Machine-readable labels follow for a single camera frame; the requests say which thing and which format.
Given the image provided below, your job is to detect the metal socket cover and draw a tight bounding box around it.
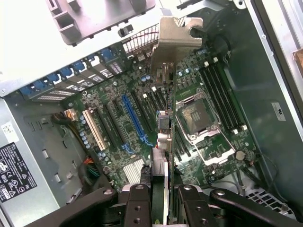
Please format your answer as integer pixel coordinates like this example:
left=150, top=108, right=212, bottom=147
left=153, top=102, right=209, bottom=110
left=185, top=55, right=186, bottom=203
left=194, top=139, right=237, bottom=166

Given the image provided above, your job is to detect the small silver heatsink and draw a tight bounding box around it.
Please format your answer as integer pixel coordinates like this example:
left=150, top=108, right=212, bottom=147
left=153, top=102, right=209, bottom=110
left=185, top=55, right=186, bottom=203
left=123, top=158, right=145, bottom=185

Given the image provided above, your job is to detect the black open PC case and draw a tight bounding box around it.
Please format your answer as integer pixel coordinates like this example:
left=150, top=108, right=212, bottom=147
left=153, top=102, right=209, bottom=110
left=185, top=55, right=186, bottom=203
left=0, top=0, right=303, bottom=227

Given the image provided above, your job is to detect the CPU socket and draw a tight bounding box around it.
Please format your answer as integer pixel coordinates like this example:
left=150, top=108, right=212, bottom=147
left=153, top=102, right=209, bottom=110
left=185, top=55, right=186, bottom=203
left=176, top=88, right=222, bottom=140

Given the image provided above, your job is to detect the black intrusion switch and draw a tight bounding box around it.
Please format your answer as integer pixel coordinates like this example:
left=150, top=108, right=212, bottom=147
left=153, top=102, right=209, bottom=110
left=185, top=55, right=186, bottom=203
left=117, top=24, right=134, bottom=38

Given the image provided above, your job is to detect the grey power supply unit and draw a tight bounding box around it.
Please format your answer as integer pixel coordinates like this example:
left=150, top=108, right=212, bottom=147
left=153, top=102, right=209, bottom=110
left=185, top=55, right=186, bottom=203
left=0, top=98, right=61, bottom=227

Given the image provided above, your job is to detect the white expansion slot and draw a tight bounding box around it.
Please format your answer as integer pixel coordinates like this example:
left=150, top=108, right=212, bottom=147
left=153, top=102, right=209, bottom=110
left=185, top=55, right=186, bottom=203
left=82, top=109, right=107, bottom=151

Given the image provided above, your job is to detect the blue expansion slot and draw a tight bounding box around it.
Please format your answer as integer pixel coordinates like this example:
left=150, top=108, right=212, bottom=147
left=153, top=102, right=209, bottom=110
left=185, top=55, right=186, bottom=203
left=122, top=94, right=149, bottom=142

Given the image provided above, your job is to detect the power wire bundle with connector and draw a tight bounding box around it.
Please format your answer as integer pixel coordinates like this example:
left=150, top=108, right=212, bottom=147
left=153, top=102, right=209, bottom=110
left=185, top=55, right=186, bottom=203
left=51, top=108, right=101, bottom=190

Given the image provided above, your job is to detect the green motherboard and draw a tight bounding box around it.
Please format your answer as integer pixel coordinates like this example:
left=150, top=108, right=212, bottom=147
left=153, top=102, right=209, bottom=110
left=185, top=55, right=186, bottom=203
left=61, top=47, right=261, bottom=190

